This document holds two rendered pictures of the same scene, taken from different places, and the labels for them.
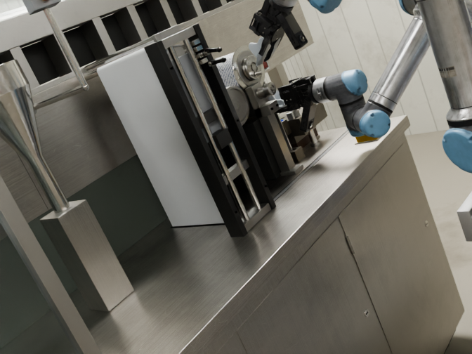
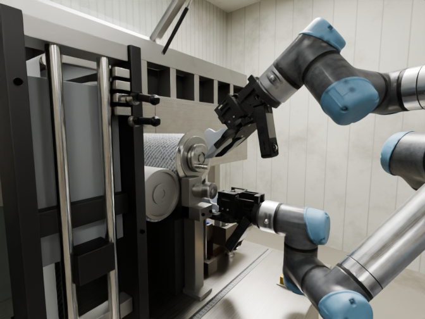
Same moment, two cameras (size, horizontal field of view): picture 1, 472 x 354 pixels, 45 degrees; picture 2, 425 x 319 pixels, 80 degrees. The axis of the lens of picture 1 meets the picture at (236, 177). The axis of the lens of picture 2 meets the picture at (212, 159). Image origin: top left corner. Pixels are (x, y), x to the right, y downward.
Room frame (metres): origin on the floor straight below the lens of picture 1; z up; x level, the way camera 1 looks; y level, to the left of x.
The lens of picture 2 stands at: (1.11, -0.11, 1.32)
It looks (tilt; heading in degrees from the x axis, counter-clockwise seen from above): 7 degrees down; 351
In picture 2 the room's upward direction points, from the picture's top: straight up
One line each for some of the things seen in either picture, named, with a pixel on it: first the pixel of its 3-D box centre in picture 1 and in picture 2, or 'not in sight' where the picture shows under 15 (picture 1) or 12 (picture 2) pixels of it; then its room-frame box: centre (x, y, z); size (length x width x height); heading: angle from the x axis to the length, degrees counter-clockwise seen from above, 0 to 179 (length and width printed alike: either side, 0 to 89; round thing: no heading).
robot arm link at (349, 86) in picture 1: (345, 86); (301, 224); (1.63, -0.40, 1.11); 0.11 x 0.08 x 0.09; 44
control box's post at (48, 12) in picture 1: (65, 48); not in sight; (1.42, 0.25, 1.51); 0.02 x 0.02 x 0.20
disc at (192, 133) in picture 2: (248, 69); (195, 157); (1.78, -0.17, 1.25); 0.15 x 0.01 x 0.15; 134
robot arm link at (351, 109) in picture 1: (358, 116); (303, 268); (1.61, -0.40, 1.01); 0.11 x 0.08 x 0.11; 0
